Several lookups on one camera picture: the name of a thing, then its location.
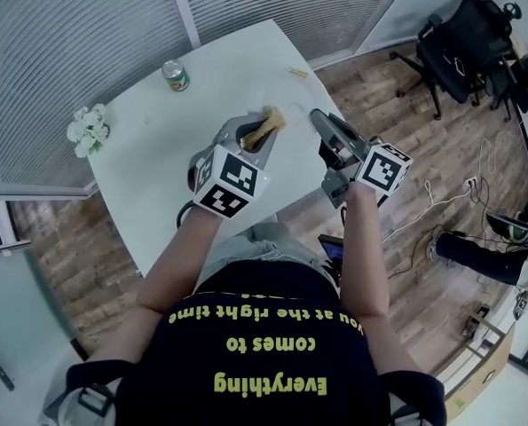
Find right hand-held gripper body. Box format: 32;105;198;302
318;143;414;209

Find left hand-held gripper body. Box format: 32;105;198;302
186;141;267;220

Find tan fuzzy brush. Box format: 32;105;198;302
240;106;288;151

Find person's right forearm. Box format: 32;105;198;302
337;186;391;319

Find person's left forearm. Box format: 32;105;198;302
137;204;229;317

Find green drink can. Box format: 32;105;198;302
161;59;190;93

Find white square table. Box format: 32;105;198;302
88;19;358;279

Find person's grey trousers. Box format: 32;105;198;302
194;222;331;292

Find black phone with blue screen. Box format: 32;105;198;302
318;233;347;279

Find white flower bouquet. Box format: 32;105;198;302
67;103;111;159

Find person's black printed shirt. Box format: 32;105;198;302
66;258;446;426

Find light wooden desk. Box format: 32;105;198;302
445;311;517;422

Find frosted glass door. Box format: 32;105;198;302
0;248;83;426

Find white floor cable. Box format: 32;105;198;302
381;179;473;243

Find grey shoulder strap with buckle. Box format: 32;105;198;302
54;370;127;426

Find metal door handle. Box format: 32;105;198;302
0;358;16;392

